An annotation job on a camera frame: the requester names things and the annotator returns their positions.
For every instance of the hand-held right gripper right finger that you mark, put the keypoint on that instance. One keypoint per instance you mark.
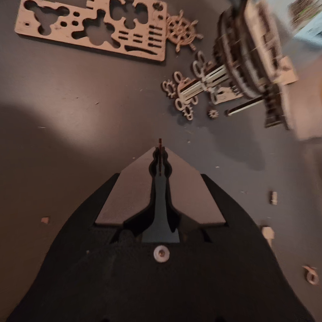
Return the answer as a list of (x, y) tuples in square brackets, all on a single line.
[(193, 198)]

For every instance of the small keyhole wooden piece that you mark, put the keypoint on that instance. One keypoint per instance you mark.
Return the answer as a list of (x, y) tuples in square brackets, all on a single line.
[(268, 232)]

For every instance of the wooden mechanical model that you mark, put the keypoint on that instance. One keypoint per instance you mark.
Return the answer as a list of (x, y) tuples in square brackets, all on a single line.
[(251, 50)]

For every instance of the small wooden scrap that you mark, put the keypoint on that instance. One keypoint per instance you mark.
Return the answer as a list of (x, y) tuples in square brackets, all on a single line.
[(45, 220)]

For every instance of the folded model instruction booklet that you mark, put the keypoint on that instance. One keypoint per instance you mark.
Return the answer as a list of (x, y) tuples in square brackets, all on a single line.
[(307, 20)]

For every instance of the small wooden peg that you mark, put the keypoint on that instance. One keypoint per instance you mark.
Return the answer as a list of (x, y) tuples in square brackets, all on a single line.
[(273, 197)]

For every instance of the thin wooden strip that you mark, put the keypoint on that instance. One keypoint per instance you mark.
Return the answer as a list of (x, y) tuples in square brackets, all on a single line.
[(245, 107)]

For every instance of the small wooden gear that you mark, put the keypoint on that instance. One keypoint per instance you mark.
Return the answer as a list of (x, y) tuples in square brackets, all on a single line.
[(213, 113)]

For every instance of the punched-out plywood sheet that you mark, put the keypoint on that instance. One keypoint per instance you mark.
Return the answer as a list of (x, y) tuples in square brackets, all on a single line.
[(79, 13)]

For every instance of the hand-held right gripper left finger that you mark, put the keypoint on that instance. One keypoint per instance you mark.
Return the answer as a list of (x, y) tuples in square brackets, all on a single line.
[(128, 198)]

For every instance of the wooden ship wheel part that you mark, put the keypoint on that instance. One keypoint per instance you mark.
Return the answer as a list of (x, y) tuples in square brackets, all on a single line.
[(183, 31)]

